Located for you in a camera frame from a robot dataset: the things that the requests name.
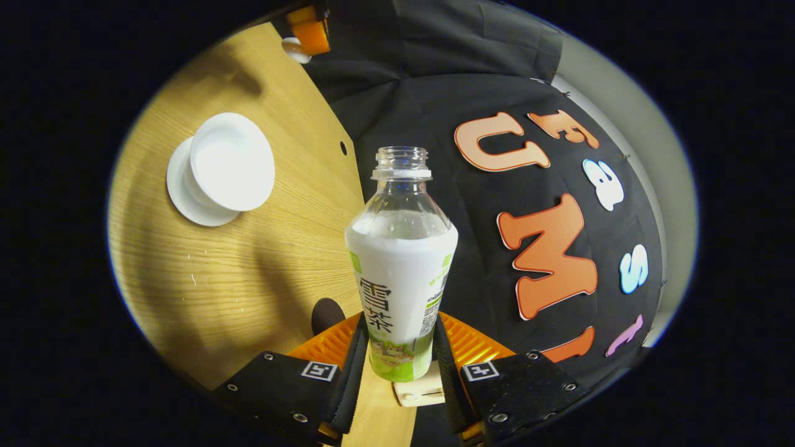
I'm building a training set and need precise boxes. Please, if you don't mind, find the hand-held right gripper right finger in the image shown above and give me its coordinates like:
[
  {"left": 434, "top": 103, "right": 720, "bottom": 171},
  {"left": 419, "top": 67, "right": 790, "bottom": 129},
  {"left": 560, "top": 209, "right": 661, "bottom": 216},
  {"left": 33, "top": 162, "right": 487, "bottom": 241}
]
[{"left": 433, "top": 312, "right": 591, "bottom": 445}]

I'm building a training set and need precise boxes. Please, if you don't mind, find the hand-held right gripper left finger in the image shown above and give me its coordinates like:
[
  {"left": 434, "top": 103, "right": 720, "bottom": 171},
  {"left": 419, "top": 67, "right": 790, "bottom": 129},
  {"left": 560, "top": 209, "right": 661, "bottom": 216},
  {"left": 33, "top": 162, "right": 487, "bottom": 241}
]
[{"left": 214, "top": 312, "right": 370, "bottom": 445}]

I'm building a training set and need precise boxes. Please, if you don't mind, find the white teacup lid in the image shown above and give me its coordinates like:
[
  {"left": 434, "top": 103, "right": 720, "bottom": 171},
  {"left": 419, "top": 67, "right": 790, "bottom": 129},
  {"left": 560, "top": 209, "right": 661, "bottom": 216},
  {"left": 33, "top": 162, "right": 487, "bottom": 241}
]
[{"left": 281, "top": 37, "right": 312, "bottom": 65}]

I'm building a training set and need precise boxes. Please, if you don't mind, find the water bottle with green label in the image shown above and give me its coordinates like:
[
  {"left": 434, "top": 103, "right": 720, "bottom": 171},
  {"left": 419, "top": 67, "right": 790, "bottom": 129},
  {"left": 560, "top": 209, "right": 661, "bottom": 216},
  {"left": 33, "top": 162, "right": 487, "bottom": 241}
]
[{"left": 345, "top": 147, "right": 459, "bottom": 383}]

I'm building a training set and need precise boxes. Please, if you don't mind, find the white teacup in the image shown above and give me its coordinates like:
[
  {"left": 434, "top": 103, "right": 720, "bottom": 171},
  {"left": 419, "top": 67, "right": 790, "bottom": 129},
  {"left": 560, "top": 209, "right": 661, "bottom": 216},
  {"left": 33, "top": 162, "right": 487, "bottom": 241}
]
[{"left": 189, "top": 112, "right": 276, "bottom": 212}]

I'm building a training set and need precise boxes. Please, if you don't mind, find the white toaster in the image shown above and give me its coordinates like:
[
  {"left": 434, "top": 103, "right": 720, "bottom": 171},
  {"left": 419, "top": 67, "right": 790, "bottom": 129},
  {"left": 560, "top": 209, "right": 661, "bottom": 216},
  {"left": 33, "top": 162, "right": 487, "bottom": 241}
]
[{"left": 393, "top": 362, "right": 447, "bottom": 408}]

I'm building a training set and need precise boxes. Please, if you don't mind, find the white saucer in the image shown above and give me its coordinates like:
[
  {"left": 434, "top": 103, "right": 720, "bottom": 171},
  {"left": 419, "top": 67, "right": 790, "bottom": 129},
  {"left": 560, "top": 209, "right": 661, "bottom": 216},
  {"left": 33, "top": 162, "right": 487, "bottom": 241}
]
[{"left": 166, "top": 137, "right": 240, "bottom": 227}]

